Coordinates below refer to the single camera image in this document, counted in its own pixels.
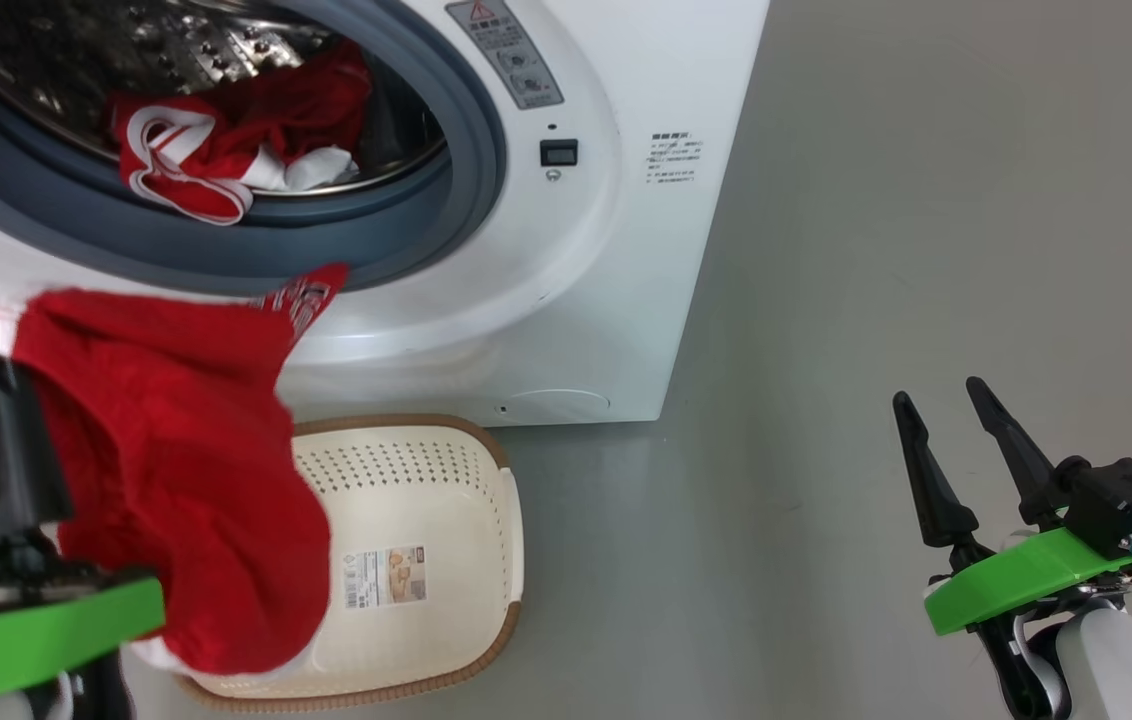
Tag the grey warning sticker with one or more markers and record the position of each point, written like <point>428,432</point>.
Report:
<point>511,55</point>

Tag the red garment with white print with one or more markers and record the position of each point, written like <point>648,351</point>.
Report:
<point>186,450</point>

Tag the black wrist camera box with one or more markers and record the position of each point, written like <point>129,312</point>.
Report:
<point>1121,505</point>

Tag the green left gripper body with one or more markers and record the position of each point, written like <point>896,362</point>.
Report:
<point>26,630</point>

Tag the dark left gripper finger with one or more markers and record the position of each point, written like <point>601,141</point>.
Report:
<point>11,460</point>

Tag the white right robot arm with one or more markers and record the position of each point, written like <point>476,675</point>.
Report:
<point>1126,670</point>

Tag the round white filter cover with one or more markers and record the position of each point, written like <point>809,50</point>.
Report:
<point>556,405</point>

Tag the red garment with white trim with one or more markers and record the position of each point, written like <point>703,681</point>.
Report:
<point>256,120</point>

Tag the cream perforated basket brown rim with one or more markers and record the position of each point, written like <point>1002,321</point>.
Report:
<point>426,500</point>

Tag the stainless steel washing machine drum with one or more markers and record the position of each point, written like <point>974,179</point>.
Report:
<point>76,60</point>

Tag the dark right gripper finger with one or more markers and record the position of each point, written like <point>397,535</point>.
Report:
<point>936,490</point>
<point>1021,455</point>

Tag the printed food package label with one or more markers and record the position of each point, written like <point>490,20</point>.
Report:
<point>386,578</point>

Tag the white front-load washing machine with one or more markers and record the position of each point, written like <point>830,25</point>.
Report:
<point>646,280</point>

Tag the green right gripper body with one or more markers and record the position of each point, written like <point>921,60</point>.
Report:
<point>1006,580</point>

